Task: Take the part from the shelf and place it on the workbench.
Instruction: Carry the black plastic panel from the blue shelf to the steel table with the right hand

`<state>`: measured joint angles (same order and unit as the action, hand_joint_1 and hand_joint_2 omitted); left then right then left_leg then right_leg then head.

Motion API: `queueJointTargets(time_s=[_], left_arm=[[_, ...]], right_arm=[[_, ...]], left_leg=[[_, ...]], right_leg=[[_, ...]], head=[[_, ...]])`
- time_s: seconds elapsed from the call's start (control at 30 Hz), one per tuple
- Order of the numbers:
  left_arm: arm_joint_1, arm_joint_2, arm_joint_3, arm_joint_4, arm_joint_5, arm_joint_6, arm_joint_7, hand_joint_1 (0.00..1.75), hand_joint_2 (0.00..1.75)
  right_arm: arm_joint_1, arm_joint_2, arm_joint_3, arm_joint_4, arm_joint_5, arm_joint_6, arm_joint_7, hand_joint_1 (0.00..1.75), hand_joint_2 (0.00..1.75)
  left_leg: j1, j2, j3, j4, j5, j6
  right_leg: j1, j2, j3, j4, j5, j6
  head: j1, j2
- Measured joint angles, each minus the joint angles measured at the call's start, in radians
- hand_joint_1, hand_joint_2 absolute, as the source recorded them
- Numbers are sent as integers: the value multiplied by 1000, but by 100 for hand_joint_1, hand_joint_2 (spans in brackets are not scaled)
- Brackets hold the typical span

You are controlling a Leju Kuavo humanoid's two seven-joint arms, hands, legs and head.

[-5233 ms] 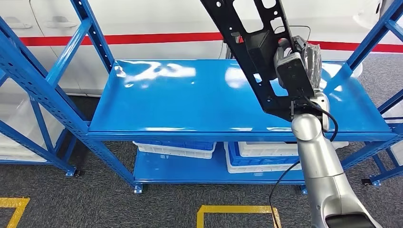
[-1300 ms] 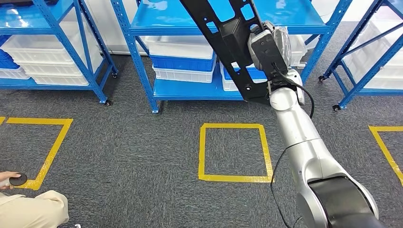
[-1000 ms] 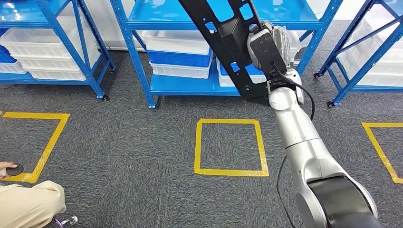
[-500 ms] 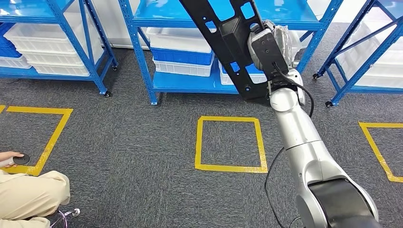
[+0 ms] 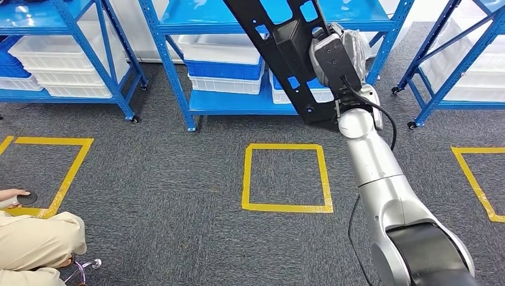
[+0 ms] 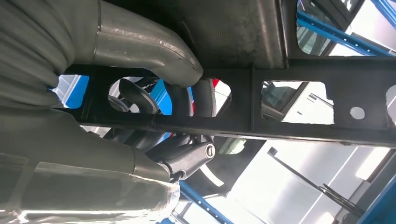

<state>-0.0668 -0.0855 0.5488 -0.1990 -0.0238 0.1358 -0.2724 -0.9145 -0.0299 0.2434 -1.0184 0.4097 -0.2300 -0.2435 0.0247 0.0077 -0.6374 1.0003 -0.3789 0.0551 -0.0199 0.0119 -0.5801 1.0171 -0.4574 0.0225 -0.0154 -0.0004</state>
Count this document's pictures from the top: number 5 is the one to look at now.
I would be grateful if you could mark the chrome chair base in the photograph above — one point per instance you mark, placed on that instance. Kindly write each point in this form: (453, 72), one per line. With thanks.
(94, 263)

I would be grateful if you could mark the blue metal shelf rack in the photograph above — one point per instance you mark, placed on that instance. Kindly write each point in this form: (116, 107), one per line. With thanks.
(39, 17)
(236, 104)
(453, 80)

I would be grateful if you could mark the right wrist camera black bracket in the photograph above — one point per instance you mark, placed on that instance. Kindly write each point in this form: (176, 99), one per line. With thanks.
(335, 67)

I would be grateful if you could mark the person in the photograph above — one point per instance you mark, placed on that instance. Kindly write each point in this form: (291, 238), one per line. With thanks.
(39, 241)

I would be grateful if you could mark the black round handheld controller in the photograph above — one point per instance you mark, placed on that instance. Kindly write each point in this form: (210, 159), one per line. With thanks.
(27, 198)

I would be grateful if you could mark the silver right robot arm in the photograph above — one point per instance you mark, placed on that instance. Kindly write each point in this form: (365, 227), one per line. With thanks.
(378, 169)

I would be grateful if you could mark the person's hand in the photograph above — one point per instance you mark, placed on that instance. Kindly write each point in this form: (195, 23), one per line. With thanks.
(10, 194)

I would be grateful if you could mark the black plastic panel part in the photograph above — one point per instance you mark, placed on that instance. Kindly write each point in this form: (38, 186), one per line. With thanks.
(292, 43)

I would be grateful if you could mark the yellow floor tape square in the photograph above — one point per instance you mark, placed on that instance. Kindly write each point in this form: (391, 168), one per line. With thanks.
(469, 177)
(71, 173)
(247, 177)

